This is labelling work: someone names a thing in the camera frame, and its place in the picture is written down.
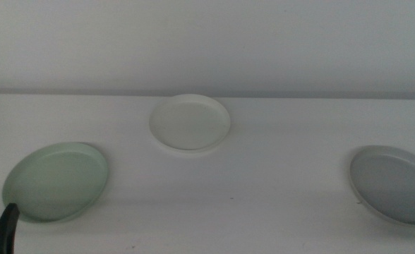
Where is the grey shallow bowl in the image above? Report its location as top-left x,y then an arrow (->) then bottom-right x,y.
349,145 -> 415,225

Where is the pale green shallow bowl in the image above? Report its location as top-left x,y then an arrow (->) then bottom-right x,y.
1,142 -> 109,223

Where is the white shallow bowl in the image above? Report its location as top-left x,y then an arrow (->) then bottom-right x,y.
148,93 -> 231,153

